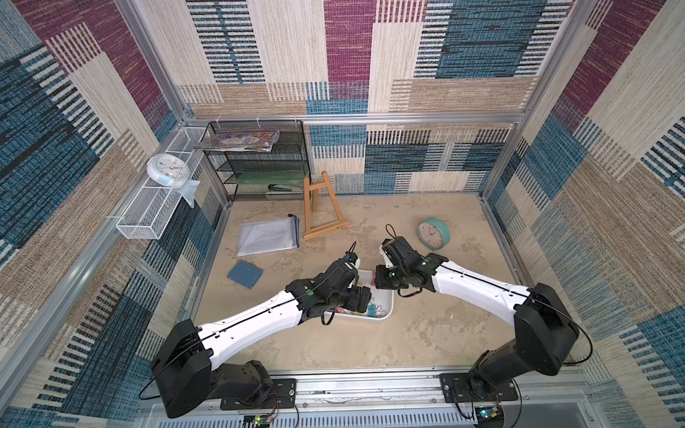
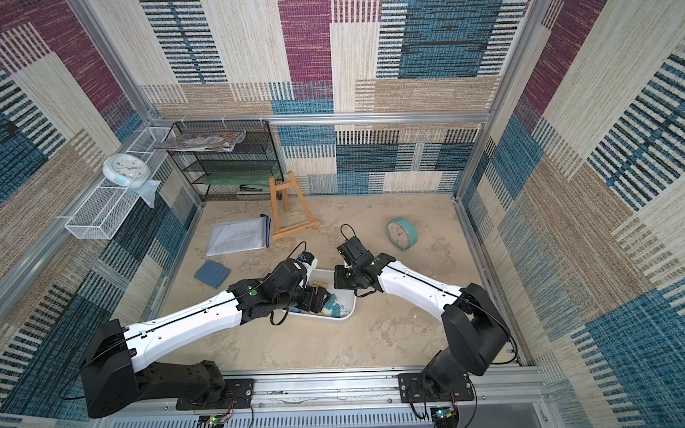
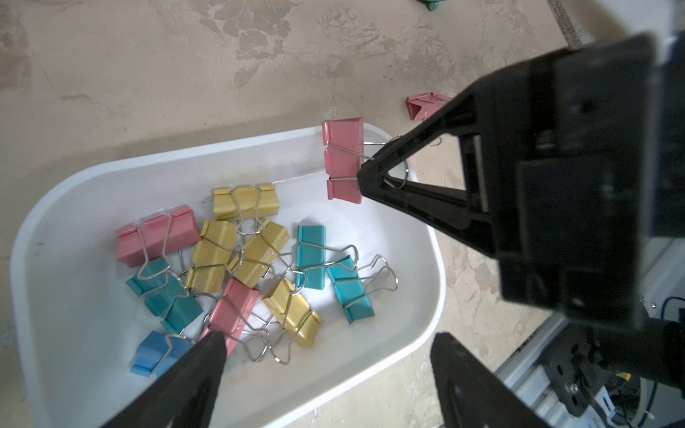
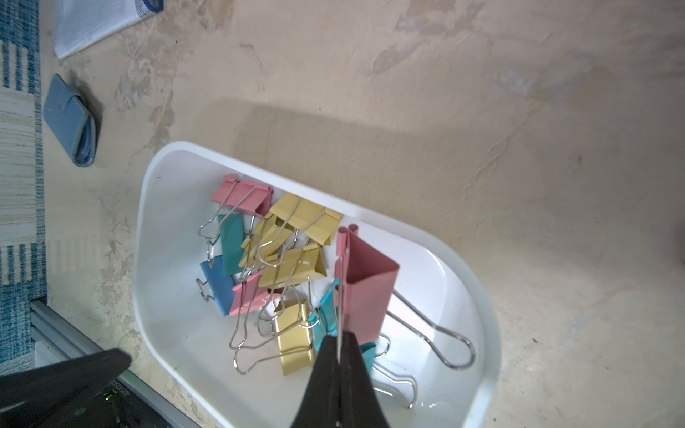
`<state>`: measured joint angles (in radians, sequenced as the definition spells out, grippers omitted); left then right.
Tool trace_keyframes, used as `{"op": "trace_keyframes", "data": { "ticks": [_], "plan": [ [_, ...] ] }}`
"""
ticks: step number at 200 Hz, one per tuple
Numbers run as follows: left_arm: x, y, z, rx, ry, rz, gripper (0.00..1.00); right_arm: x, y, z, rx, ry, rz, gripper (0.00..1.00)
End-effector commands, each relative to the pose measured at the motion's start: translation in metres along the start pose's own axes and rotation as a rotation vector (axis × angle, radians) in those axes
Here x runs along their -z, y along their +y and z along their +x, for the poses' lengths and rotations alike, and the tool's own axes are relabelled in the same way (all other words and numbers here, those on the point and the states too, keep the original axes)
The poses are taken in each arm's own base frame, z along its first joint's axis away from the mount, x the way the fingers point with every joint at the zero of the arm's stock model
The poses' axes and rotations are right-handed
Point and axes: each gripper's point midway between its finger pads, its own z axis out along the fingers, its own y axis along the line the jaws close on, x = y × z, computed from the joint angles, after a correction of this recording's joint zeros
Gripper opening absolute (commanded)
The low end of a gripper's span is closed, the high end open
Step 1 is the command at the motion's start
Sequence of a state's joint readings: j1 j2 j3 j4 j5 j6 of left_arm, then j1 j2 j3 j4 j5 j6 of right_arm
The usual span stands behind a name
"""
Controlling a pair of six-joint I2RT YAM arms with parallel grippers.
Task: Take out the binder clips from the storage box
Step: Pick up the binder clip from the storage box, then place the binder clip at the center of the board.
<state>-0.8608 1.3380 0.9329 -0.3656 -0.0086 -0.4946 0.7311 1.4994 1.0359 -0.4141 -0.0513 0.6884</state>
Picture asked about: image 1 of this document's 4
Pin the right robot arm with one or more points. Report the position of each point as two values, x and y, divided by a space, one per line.
545 332

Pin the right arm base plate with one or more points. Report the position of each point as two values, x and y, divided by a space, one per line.
462 388

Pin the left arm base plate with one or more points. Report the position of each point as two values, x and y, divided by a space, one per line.
281 394

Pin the green round alarm clock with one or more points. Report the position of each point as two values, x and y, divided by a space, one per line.
434 233

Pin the black stapler on shelf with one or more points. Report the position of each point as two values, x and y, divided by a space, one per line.
285 189

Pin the blue folded cloth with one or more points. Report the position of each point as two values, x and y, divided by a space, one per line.
246 274

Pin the white round clock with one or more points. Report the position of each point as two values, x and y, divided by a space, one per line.
168 170

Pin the white plastic storage box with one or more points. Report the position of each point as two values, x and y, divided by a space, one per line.
381 303

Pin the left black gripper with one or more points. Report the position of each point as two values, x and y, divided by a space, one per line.
353 303

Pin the magazine on shelf top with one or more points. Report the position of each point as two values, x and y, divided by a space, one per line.
250 142

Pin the wooden mini easel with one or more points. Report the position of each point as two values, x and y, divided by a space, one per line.
315 194

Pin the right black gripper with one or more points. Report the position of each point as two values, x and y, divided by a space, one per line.
385 278

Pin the white wire wall basket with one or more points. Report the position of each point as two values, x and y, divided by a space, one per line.
148 214

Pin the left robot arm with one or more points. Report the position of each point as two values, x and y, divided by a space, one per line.
192 364

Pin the black wire mesh shelf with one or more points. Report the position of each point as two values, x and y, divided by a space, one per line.
246 176

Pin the clear zip document pouch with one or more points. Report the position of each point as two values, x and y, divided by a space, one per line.
268 236

